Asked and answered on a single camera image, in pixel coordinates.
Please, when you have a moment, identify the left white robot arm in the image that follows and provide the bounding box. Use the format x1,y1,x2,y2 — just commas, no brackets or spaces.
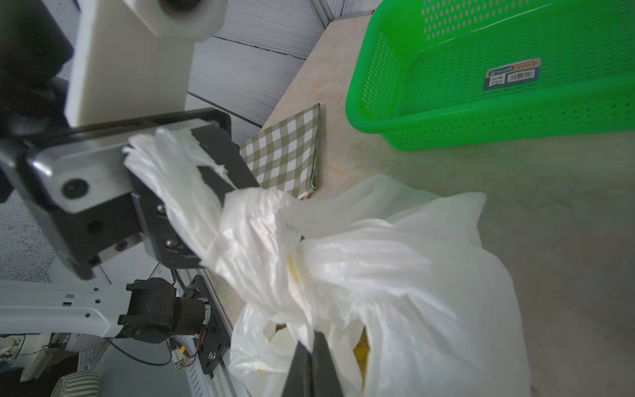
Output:
1,109,256,343

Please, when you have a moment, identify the white plastic bag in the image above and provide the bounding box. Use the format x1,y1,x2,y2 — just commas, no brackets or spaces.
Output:
124,128,531,396

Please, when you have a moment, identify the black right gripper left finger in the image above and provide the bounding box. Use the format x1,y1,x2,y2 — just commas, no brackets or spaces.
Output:
281,342,314,397

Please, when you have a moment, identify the left metal frame post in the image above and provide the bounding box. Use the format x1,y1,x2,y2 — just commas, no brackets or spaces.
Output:
309,0,335,29

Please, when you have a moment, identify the green perforated plastic basket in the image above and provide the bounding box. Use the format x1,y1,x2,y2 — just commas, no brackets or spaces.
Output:
346,0,634,151

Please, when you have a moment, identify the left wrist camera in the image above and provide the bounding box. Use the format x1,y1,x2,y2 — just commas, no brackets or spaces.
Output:
64,0,228,127

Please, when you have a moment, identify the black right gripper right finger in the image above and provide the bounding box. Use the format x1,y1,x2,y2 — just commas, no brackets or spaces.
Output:
311,332,344,397

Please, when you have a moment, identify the green checkered cloth mat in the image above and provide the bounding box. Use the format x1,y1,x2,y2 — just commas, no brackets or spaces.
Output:
240,104,320,200

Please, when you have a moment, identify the barcode sticker in basket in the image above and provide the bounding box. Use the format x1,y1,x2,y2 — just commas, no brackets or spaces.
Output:
484,58,542,91

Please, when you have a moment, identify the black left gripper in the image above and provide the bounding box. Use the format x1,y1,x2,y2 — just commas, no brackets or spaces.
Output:
1,109,260,280

